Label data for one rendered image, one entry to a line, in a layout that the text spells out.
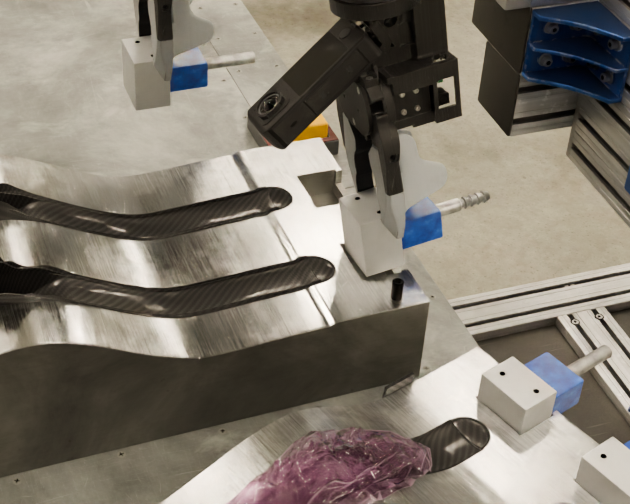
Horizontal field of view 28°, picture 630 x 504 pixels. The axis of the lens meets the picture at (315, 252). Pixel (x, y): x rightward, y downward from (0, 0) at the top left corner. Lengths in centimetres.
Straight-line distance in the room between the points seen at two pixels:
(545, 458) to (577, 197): 180
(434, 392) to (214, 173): 32
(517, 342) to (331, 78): 115
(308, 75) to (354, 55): 4
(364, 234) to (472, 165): 177
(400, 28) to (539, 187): 181
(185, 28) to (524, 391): 48
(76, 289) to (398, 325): 27
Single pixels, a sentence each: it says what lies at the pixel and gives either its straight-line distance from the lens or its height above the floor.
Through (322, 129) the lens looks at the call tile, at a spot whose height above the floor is 83.
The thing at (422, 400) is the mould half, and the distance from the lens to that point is 103.
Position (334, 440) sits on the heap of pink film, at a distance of 91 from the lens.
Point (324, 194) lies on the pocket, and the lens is 122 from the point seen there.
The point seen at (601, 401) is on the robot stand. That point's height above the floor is 21.
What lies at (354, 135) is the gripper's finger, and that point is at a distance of 105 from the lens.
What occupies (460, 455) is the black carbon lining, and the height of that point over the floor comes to 85.
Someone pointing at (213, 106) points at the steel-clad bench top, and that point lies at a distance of 146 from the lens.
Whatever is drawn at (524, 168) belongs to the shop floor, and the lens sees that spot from 284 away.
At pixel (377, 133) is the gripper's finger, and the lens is 99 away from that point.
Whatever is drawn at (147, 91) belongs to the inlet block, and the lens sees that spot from 125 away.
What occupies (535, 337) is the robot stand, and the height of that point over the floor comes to 21.
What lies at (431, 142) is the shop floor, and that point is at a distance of 288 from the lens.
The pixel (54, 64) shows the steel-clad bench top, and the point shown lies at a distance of 155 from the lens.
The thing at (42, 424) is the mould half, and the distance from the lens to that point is 102.
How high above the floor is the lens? 158
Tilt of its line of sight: 39 degrees down
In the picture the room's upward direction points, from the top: 4 degrees clockwise
